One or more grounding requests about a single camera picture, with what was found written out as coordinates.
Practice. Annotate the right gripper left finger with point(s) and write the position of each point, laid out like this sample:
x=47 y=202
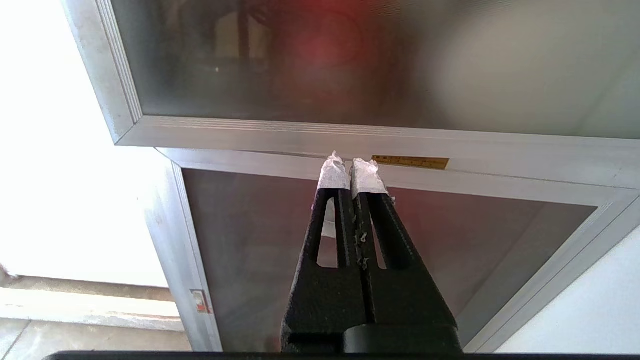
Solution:
x=325 y=300

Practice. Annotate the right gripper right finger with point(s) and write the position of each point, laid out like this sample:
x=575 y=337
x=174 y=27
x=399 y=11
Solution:
x=405 y=300

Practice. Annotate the aluminium framed frosted cabinet door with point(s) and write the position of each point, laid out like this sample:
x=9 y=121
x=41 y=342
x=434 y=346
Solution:
x=500 y=240
x=310 y=60

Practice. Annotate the small red white sticker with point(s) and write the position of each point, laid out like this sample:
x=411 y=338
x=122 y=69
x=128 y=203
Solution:
x=200 y=301

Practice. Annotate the yellow label strip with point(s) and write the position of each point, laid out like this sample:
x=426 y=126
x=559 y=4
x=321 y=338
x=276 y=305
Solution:
x=410 y=162

